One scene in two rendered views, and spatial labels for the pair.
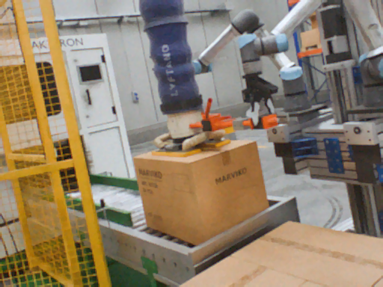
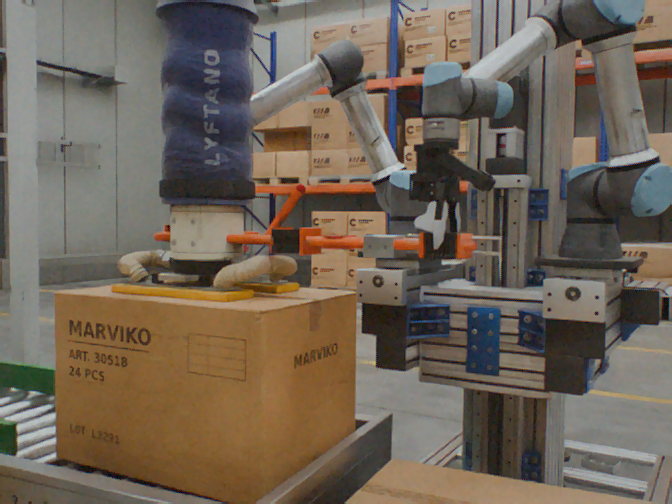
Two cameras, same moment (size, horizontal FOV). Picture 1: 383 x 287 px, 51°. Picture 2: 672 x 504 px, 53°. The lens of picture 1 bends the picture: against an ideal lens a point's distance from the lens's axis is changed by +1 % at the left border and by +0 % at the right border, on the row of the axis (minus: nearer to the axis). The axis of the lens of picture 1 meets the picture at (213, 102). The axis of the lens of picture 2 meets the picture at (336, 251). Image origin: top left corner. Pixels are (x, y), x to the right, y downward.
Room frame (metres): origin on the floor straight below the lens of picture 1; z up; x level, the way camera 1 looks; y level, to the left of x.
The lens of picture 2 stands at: (0.48, 0.58, 1.13)
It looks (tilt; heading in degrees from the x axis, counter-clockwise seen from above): 3 degrees down; 335
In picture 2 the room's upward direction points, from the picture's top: 1 degrees clockwise
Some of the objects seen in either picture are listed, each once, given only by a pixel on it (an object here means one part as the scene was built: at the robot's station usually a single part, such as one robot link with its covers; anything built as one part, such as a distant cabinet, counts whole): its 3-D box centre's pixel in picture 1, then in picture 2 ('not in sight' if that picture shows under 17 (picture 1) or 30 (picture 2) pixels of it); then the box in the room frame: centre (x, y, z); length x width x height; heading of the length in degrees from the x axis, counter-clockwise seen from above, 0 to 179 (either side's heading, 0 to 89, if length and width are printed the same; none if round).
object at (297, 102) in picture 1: (296, 101); (409, 233); (2.16, -0.44, 1.09); 0.15 x 0.15 x 0.10
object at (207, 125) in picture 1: (213, 123); (296, 240); (1.88, 0.02, 1.08); 0.10 x 0.08 x 0.06; 126
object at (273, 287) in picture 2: (203, 140); (232, 278); (2.14, 0.09, 0.97); 0.34 x 0.10 x 0.05; 36
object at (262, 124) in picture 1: (263, 122); (445, 245); (1.60, -0.18, 1.08); 0.08 x 0.07 x 0.05; 36
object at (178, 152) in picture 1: (174, 149); (180, 284); (2.03, 0.24, 0.97); 0.34 x 0.10 x 0.05; 36
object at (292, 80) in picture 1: (292, 79); (409, 192); (2.17, -0.45, 1.20); 0.13 x 0.12 x 0.14; 164
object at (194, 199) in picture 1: (197, 185); (208, 373); (2.08, 0.17, 0.75); 0.60 x 0.40 x 0.40; 36
